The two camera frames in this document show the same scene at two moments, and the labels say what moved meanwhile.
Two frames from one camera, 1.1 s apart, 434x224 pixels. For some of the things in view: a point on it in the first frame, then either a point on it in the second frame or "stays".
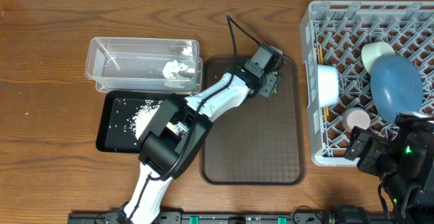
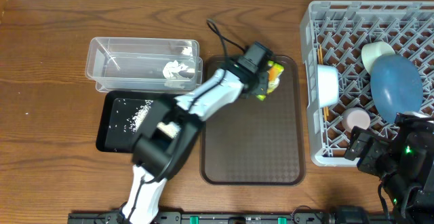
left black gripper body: (271, 81) → (261, 85)
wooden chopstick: (321, 59) stays
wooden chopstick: (321, 61) stays
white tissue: (169, 67) stays
